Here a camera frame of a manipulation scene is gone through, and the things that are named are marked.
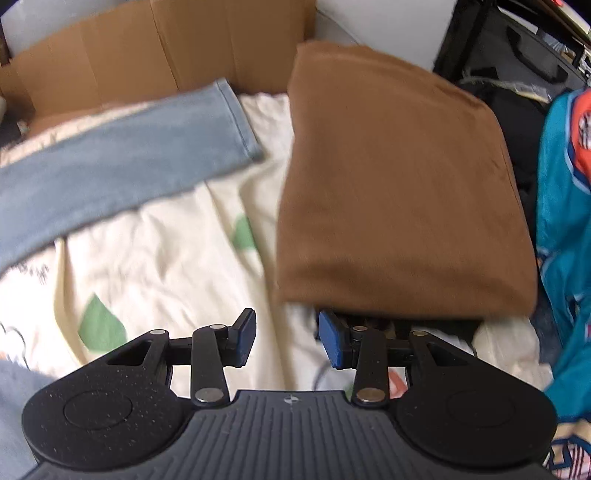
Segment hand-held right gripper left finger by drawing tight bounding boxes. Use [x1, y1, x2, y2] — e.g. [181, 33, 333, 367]
[107, 308, 257, 408]

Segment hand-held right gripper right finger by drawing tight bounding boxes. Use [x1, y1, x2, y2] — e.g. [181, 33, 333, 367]
[318, 310, 476, 408]

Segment light blue jeans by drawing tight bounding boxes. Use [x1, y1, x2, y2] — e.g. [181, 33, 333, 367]
[0, 78, 265, 480]

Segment black clothes pile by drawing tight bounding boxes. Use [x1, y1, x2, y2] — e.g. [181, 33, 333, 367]
[457, 76, 555, 250]

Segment leopard print black garment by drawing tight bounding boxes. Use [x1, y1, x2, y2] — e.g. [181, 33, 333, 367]
[323, 309, 485, 347]

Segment cream bear print blanket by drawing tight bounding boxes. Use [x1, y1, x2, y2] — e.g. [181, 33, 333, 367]
[0, 92, 555, 402]

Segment brown folded garment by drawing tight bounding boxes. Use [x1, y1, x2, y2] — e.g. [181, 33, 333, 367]
[274, 41, 539, 321]

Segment teal printed garment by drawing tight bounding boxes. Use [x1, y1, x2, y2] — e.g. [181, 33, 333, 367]
[536, 88, 591, 480]

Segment flat cardboard sheet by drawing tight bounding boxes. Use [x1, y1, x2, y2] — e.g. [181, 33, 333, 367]
[0, 0, 317, 125]

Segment pale plastic wrapper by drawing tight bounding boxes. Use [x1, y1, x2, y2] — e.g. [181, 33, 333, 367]
[462, 69, 552, 104]

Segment dark bag with handles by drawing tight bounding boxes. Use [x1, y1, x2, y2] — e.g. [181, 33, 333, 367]
[434, 0, 591, 88]

